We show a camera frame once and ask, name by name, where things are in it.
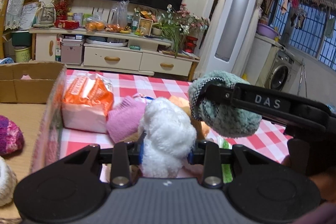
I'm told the red decorative vase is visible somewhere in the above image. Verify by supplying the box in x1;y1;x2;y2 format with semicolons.
183;36;198;53

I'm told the pink storage box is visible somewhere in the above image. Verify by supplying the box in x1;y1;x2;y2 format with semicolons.
61;39;84;65

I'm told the white standing air conditioner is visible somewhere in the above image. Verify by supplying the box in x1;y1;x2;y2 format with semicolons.
194;0;263;79

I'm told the pink towel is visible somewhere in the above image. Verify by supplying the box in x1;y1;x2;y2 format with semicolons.
106;96;146;144

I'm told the cardboard box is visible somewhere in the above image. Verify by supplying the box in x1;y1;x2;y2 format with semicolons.
0;61;68;219

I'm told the orange white tissue pack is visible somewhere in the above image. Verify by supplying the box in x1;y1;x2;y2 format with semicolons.
62;74;114;134

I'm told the red white checkered tablecloth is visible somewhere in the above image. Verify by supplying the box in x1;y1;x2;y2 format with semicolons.
59;69;293;184

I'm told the potted flower plant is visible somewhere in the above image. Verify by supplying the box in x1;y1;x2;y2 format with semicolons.
153;3;210;56

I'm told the cream TV cabinet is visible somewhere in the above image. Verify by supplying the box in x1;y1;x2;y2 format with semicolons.
29;27;199;80

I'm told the red berry bouquet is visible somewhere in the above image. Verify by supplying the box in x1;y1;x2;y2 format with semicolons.
52;0;70;20

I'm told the purple plastic basin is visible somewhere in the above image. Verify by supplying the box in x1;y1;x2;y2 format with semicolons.
257;23;278;40

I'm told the bag of oranges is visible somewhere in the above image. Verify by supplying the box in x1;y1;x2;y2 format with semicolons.
85;12;106;32

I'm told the red box on cabinet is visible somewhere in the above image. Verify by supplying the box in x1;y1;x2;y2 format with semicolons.
55;20;80;30

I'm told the clear plastic bag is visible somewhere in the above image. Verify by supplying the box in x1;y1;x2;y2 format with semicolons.
105;1;129;32

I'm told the right hand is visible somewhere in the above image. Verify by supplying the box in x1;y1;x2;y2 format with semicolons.
280;155;336;224

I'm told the teal fluffy plush ball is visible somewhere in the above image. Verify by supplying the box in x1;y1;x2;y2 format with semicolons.
188;71;262;138

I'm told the green trash bin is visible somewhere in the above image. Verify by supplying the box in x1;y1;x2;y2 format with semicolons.
14;47;31;63

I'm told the purple pink knitted ball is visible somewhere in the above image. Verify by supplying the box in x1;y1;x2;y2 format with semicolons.
0;115;24;156

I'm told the framed picture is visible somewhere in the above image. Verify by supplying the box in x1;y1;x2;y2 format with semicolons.
138;18;153;35

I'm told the white knitted ball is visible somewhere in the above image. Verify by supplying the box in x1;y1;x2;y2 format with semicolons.
0;157;17;207

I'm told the white fluffy plush ball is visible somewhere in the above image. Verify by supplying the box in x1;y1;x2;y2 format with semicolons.
138;97;197;178

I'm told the orange plush cloth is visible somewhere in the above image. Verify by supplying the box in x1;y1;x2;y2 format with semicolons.
169;96;210;140

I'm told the front-load washing machine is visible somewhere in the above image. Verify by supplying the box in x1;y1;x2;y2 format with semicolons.
265;50;294;92

